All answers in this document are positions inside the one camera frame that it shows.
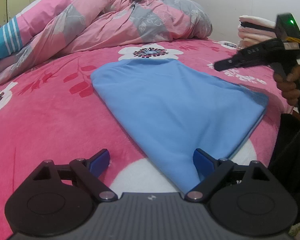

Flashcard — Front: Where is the light blue t-shirt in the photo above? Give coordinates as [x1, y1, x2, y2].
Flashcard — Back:
[91, 59, 268, 192]

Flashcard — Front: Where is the stack of folded pink clothes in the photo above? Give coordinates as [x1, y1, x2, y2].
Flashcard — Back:
[237, 15, 276, 50]

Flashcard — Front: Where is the operator right hand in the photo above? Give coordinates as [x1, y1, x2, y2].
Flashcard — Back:
[273, 64, 300, 106]

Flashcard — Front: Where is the pink floral bed blanket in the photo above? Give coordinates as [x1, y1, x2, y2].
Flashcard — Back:
[0, 39, 292, 239]

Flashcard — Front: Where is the operator black trouser leg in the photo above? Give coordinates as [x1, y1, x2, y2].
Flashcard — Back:
[268, 114, 300, 223]

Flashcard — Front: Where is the pink grey quilt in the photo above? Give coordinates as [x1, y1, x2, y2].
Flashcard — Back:
[0, 0, 213, 85]

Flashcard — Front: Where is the teal pink striped pillow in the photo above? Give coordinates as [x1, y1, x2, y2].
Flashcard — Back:
[0, 0, 74, 60]

